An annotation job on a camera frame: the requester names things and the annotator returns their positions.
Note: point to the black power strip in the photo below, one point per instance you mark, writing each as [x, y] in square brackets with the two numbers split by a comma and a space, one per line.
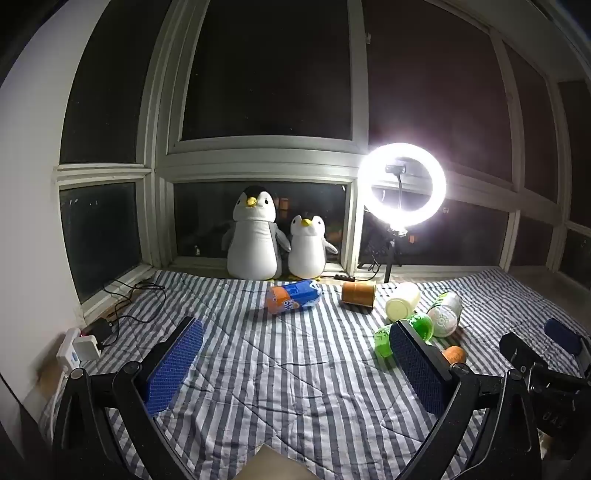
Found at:
[345, 277]

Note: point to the green plastic bottle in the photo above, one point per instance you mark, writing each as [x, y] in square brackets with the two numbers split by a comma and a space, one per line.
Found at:
[418, 328]

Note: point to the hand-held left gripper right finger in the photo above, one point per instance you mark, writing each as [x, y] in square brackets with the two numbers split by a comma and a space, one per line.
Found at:
[421, 371]

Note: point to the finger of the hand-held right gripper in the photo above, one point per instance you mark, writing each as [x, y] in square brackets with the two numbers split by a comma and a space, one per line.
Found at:
[561, 334]
[515, 350]

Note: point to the white power strip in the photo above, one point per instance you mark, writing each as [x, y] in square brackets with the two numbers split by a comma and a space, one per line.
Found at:
[76, 350]

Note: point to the small penguin plush toy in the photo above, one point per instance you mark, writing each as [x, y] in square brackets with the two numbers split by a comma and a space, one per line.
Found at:
[307, 249]

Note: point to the orange ball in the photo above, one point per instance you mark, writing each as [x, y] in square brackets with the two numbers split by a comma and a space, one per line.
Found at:
[455, 354]

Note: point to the black tripod stand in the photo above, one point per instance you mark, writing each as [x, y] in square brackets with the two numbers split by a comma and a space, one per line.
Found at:
[390, 251]

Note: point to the striped blanket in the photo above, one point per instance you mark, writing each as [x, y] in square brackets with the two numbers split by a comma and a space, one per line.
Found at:
[295, 369]

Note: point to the large penguin plush toy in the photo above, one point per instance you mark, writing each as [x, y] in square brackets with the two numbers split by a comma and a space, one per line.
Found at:
[253, 240]

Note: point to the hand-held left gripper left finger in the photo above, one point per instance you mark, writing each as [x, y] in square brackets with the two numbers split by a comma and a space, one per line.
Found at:
[173, 367]

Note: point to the cream cup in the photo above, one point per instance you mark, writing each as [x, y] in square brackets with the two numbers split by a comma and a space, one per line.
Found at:
[401, 302]

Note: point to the white window frame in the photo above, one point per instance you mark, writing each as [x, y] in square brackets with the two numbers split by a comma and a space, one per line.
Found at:
[258, 161]

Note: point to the white cup with green print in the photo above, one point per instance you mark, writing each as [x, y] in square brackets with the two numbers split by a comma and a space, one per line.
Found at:
[444, 314]

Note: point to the black power adapter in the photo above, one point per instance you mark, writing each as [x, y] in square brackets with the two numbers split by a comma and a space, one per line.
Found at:
[104, 329]

